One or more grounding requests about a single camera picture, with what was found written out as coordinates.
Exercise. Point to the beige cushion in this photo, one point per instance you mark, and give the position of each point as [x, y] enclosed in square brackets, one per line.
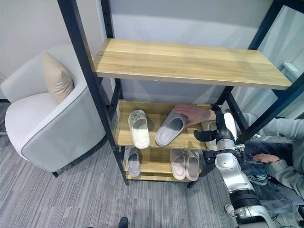
[58, 78]

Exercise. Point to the wooden shelf board with slippers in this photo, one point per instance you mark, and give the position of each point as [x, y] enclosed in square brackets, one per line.
[156, 123]

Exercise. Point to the beige slipper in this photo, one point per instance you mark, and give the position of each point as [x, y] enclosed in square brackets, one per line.
[192, 165]
[178, 164]

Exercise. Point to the black metal rack frame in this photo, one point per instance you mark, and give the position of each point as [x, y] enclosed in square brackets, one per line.
[80, 47]

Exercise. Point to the person's hand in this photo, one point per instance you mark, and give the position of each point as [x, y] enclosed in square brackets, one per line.
[266, 158]
[192, 115]

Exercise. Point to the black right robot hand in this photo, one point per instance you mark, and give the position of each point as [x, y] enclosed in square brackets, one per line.
[224, 123]

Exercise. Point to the lowest wooden shelf board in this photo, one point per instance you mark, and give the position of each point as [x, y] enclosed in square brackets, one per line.
[156, 164]

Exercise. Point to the cream slipper with charm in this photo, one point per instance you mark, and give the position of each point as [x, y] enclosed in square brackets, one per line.
[139, 129]

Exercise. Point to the person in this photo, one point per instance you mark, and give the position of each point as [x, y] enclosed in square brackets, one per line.
[282, 147]

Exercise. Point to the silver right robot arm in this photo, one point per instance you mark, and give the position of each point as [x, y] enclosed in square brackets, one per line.
[234, 175]

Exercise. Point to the bare wooden shelf board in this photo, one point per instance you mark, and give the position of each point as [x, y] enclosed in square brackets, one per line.
[190, 63]

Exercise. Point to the white armchair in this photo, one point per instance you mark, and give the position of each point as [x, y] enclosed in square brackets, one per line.
[47, 123]

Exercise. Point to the small grey slipper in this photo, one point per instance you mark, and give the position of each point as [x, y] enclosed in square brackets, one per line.
[133, 161]

